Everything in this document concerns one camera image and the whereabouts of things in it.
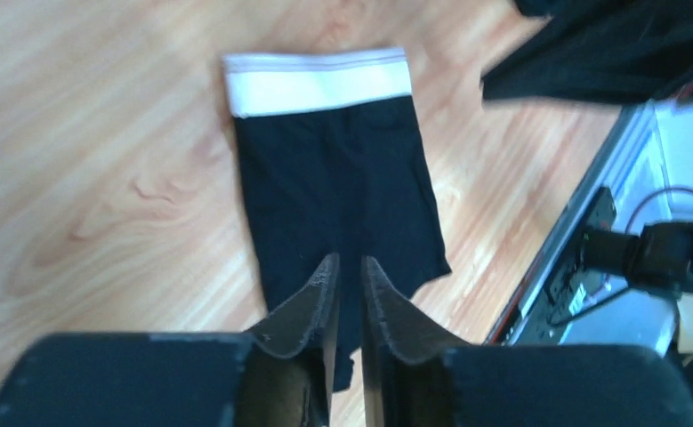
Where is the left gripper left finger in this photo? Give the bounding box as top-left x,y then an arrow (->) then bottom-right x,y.
0,254 -> 340,426

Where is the black garment on table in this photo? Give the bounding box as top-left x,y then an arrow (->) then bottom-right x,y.
480,1 -> 693,106

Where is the black underwear white waistband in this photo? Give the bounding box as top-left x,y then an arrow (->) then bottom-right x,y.
222,47 -> 451,391

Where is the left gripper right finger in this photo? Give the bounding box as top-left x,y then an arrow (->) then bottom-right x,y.
362,256 -> 693,427

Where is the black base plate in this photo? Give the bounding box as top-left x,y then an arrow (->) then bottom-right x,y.
485,186 -> 616,345

